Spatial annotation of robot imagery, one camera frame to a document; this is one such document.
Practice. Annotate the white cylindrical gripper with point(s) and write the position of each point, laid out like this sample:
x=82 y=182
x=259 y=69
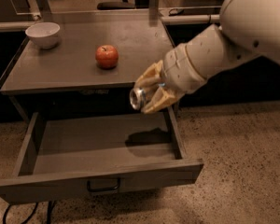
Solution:
x=176 y=68

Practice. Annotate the silver blue redbull can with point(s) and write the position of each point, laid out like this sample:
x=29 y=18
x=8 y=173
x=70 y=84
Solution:
x=139 y=97

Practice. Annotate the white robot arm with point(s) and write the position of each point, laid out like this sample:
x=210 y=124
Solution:
x=247 y=29

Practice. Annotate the open grey top drawer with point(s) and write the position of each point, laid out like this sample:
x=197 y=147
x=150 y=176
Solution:
x=58 y=157

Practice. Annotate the red apple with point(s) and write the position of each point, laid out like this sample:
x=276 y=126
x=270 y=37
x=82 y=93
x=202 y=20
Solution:
x=107 y=57

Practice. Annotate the black object on counter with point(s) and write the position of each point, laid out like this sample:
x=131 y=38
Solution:
x=175 y=12

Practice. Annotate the black office chair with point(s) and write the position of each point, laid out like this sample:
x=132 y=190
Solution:
x=115 y=4

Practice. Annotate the white ceramic bowl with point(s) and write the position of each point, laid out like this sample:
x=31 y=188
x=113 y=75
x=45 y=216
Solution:
x=46 y=35

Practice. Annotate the black drawer handle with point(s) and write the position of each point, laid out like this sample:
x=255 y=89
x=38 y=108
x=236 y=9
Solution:
x=103 y=185

